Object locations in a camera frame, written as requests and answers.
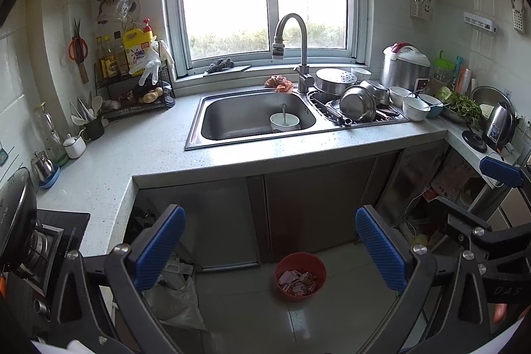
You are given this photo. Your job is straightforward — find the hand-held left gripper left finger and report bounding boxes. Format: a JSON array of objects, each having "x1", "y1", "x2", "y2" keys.
[{"x1": 45, "y1": 205, "x2": 187, "y2": 354}]

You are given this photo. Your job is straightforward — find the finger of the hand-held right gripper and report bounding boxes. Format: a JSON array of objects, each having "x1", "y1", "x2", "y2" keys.
[
  {"x1": 479, "y1": 156, "x2": 531, "y2": 188},
  {"x1": 426, "y1": 196, "x2": 531, "y2": 255}
]

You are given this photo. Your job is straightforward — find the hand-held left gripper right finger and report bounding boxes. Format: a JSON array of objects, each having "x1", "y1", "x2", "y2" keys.
[{"x1": 355, "y1": 206, "x2": 493, "y2": 354}]

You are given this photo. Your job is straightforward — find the red plastic bin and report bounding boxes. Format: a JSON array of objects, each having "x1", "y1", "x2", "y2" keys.
[{"x1": 276, "y1": 252, "x2": 328, "y2": 302}]

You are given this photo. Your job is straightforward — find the person's right hand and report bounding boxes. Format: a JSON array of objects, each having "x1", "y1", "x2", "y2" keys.
[{"x1": 493, "y1": 301, "x2": 509, "y2": 325}]

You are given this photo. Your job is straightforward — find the black kettle base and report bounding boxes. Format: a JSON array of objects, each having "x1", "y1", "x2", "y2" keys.
[{"x1": 462, "y1": 130, "x2": 489, "y2": 153}]

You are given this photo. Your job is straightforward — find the cardboard box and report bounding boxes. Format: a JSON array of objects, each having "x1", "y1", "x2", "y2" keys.
[{"x1": 429, "y1": 159, "x2": 479, "y2": 206}]

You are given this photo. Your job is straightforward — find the steel electric kettle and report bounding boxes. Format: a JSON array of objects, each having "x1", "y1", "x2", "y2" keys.
[{"x1": 481, "y1": 102, "x2": 517, "y2": 150}]

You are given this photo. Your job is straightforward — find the translucent plastic bag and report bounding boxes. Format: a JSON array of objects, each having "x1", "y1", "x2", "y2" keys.
[{"x1": 143, "y1": 254, "x2": 208, "y2": 332}]

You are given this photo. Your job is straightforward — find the green leafy vegetables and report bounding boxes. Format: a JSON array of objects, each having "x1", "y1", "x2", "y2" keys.
[{"x1": 446, "y1": 93, "x2": 484, "y2": 117}]

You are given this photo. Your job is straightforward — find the large steel basin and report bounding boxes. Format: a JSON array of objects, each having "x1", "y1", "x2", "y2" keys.
[{"x1": 471, "y1": 86, "x2": 513, "y2": 118}]

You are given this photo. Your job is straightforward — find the grey lower cabinet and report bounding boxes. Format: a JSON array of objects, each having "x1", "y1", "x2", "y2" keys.
[{"x1": 133, "y1": 149, "x2": 451, "y2": 270}]

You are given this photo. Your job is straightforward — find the blue bowl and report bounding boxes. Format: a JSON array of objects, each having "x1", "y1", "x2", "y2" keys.
[{"x1": 419, "y1": 95, "x2": 445, "y2": 118}]

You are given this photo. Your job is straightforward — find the black gas stove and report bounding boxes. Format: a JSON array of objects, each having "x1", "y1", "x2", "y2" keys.
[{"x1": 0, "y1": 209, "x2": 91, "y2": 338}]

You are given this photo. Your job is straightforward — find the cling wrap boxes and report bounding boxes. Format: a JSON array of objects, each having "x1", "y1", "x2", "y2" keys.
[{"x1": 454, "y1": 55, "x2": 474, "y2": 94}]

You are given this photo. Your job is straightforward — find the green lidded container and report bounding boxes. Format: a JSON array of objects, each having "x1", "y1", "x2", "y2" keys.
[{"x1": 434, "y1": 51, "x2": 455, "y2": 83}]

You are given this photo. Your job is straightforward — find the white lidded sugar pot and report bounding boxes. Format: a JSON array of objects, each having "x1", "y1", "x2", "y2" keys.
[{"x1": 63, "y1": 133, "x2": 87, "y2": 159}]

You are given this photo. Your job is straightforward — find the steel rice cooker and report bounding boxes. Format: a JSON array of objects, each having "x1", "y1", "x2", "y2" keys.
[{"x1": 381, "y1": 43, "x2": 431, "y2": 92}]

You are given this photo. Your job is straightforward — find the small steel pot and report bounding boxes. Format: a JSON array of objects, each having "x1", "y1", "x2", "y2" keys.
[{"x1": 31, "y1": 152, "x2": 55, "y2": 181}]

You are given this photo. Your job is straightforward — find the steel mixing bowl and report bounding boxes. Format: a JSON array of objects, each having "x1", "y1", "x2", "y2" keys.
[{"x1": 339, "y1": 86, "x2": 378, "y2": 122}]

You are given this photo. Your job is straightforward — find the black wok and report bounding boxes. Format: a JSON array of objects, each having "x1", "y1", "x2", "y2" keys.
[{"x1": 0, "y1": 167, "x2": 39, "y2": 277}]

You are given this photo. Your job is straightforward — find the small steel bowl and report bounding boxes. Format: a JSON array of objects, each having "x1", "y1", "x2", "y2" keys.
[{"x1": 359, "y1": 80, "x2": 391, "y2": 106}]

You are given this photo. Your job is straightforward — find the stainless steel sink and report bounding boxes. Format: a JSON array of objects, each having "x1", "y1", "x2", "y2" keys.
[{"x1": 185, "y1": 88, "x2": 411, "y2": 151}]

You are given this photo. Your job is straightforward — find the dish drying rack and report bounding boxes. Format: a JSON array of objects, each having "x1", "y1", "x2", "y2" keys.
[{"x1": 309, "y1": 89, "x2": 410, "y2": 127}]

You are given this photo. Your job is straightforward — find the tall glass jar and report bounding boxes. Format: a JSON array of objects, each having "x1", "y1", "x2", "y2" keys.
[{"x1": 35, "y1": 103, "x2": 69, "y2": 167}]

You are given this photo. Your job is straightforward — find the white ceramic bowl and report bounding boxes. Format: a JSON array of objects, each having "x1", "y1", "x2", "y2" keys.
[{"x1": 269, "y1": 112, "x2": 301, "y2": 132}]

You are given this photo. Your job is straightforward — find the dark mug with utensils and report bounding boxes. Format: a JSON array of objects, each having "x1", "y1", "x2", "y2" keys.
[{"x1": 70, "y1": 91, "x2": 94, "y2": 121}]

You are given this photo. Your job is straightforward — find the steel pot perforated lid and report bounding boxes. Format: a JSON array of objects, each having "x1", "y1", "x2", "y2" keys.
[{"x1": 315, "y1": 68, "x2": 358, "y2": 96}]

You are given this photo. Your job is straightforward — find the clear hanging glove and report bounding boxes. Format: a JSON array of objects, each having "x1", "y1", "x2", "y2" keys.
[{"x1": 139, "y1": 41, "x2": 163, "y2": 88}]

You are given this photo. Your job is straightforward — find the dark sauce bottle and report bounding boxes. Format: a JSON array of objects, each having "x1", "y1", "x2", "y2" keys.
[{"x1": 96, "y1": 36, "x2": 107, "y2": 80}]

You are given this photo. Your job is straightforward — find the dark steel wool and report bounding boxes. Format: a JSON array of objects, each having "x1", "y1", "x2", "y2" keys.
[{"x1": 206, "y1": 57, "x2": 235, "y2": 74}]

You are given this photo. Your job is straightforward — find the orange scrub cloth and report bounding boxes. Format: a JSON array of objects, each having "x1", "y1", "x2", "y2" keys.
[{"x1": 265, "y1": 75, "x2": 294, "y2": 94}]

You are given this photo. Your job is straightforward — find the clear glass bottle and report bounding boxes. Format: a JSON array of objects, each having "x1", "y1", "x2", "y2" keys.
[{"x1": 114, "y1": 31, "x2": 129, "y2": 77}]

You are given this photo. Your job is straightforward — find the yellow detergent bottle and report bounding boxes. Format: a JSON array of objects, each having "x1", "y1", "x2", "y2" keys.
[{"x1": 122, "y1": 19, "x2": 157, "y2": 77}]

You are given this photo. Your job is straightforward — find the cream hanging glove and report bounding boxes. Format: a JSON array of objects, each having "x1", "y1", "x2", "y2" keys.
[{"x1": 158, "y1": 40, "x2": 177, "y2": 68}]

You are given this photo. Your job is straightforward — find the steel faucet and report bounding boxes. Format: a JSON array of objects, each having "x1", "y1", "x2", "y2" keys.
[{"x1": 271, "y1": 13, "x2": 315, "y2": 94}]

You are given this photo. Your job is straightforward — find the hanging clear plastic bags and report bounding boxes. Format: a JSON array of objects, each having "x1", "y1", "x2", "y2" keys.
[{"x1": 97, "y1": 0, "x2": 138, "y2": 25}]

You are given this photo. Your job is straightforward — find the black wire rack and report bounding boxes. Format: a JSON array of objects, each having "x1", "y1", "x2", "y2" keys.
[{"x1": 95, "y1": 61, "x2": 176, "y2": 119}]

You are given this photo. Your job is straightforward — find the white wall power strip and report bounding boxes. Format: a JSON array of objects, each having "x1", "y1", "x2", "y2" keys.
[{"x1": 463, "y1": 11, "x2": 497, "y2": 35}]

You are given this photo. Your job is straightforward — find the white wall knife holder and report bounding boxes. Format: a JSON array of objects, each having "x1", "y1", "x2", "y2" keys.
[{"x1": 509, "y1": 0, "x2": 526, "y2": 34}]

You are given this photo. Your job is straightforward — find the cream wall chopstick holder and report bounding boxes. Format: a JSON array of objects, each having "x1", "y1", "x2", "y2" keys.
[{"x1": 411, "y1": 0, "x2": 434, "y2": 21}]

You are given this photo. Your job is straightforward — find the orange handled scissors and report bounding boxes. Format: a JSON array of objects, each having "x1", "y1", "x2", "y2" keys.
[{"x1": 68, "y1": 19, "x2": 89, "y2": 63}]

